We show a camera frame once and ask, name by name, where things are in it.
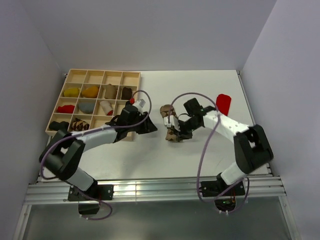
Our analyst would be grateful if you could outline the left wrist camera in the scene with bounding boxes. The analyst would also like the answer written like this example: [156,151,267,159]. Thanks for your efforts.
[129,98,146,109]

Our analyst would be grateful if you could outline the white red-tipped rolled sock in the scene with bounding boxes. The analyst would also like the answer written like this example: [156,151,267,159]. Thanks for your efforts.
[99,100,114,116]

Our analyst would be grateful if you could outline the brown argyle sock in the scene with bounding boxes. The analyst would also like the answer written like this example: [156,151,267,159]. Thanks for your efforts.
[159,104,183,143]

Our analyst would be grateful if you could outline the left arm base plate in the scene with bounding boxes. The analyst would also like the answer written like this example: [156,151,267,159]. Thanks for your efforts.
[67,184,114,202]

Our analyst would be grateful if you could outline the dark brown rolled sock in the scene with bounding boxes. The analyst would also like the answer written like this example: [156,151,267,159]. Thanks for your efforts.
[121,87,133,100]

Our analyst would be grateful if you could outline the tan rolled sock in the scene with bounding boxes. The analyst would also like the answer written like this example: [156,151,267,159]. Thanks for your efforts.
[104,84,118,100]

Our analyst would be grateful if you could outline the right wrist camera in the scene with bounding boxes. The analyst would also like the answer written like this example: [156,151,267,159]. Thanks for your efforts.
[163,115,180,131]

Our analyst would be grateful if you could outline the argyle rolled sock in tray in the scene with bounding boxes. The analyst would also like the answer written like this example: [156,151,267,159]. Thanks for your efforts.
[71,118,90,132]

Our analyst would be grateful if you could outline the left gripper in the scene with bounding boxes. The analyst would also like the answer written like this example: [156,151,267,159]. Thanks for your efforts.
[127,111,158,135]

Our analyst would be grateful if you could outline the black rolled sock in tray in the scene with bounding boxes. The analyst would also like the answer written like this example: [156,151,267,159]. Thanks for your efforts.
[48,121,69,131]

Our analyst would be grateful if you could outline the yellow rolled sock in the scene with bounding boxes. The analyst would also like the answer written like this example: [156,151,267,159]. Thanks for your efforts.
[63,87,79,98]

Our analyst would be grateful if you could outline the wooden compartment tray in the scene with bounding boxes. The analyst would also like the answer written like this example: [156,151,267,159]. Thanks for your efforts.
[45,69,141,136]

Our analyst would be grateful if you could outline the red rolled sock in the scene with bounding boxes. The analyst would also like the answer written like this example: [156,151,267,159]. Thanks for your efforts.
[56,104,75,114]

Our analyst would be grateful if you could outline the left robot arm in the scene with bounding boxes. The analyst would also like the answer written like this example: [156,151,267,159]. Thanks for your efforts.
[39,104,158,200]

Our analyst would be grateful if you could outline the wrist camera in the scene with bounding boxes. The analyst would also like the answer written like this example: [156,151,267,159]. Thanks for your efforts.
[163,115,180,131]
[129,98,146,109]

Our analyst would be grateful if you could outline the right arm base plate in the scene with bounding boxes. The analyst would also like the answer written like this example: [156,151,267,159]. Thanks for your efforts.
[199,179,246,198]

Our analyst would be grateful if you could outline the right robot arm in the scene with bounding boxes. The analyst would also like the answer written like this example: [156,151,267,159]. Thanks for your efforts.
[176,98,274,197]

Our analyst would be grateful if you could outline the grey rolled sock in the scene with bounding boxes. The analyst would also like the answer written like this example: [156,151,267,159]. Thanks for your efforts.
[78,102,96,115]

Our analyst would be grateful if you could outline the flat red Santa sock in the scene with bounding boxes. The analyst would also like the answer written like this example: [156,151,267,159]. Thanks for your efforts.
[216,93,232,116]

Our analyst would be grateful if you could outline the orange rolled sock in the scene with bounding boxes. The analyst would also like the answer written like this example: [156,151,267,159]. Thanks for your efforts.
[81,86,99,99]

